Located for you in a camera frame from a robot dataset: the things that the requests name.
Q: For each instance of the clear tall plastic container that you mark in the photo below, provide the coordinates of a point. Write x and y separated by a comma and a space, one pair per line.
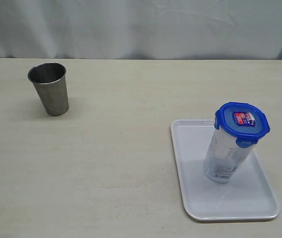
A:
225, 156

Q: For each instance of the stainless steel cup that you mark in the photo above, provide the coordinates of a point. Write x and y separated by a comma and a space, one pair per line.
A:
50, 83

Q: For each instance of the blue plastic snap lid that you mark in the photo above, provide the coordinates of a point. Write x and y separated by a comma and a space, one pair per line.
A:
245, 122

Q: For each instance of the white rectangular plastic tray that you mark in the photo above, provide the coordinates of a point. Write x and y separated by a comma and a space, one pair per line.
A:
248, 196

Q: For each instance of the white backdrop curtain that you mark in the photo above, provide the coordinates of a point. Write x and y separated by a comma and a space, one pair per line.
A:
141, 29

